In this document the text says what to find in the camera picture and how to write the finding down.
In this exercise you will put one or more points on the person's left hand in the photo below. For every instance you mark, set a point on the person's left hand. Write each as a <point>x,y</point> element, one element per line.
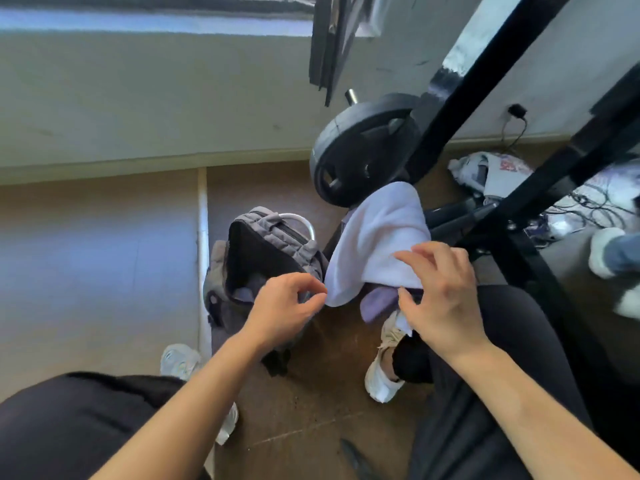
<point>280,314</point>

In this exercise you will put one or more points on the person's right hand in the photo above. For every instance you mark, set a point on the person's right hand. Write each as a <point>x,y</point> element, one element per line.
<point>450,304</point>

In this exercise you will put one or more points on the violet blue towel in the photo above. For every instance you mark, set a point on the violet blue towel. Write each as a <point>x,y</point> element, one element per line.
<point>375,304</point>

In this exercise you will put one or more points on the grey backpack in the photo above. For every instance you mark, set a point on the grey backpack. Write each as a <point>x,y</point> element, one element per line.
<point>270,234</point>

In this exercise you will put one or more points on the pale lavender towel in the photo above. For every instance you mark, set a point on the pale lavender towel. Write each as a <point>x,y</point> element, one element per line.
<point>375,234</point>

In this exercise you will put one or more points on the person's left forearm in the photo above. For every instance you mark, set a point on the person's left forearm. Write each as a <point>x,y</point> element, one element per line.
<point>175,419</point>

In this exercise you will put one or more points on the person's right forearm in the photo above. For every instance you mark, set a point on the person's right forearm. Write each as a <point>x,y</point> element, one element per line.
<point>540,419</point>

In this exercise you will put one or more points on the white right shoe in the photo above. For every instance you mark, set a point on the white right shoe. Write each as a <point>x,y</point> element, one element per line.
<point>382,384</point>

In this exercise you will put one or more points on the white shoe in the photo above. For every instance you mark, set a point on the white shoe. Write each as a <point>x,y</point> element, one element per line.
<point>382,384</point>
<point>177,359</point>

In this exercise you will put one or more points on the white left shoe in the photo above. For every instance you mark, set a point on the white left shoe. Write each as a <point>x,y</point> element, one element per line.
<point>177,359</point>

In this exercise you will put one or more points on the pale floor divider strip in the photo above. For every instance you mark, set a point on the pale floor divider strip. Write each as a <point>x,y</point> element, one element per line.
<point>202,219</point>

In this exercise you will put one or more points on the white printed bag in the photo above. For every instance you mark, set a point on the white printed bag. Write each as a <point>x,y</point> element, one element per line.
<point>500,179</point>

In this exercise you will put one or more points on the black weight plate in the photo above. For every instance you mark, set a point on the black weight plate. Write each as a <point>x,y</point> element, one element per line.
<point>350,159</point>

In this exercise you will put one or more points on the black open window sash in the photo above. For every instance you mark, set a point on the black open window sash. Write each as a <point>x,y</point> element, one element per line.
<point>325,44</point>

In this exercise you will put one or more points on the black weight machine frame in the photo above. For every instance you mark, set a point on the black weight machine frame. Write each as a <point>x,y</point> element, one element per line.
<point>475,94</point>

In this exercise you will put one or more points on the black window frame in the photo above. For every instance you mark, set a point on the black window frame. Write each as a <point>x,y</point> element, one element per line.
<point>150,2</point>

